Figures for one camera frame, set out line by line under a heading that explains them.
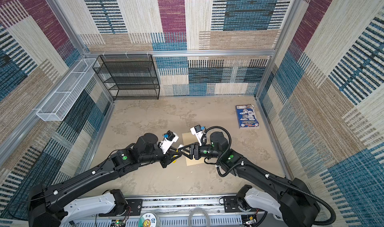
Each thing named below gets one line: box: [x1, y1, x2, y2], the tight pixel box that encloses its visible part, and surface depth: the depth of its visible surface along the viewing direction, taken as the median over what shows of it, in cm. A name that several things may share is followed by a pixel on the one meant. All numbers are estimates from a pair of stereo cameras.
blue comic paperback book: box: [235, 104, 260, 129], surface depth 107 cm
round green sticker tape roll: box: [138, 212, 158, 227], surface depth 65 cm
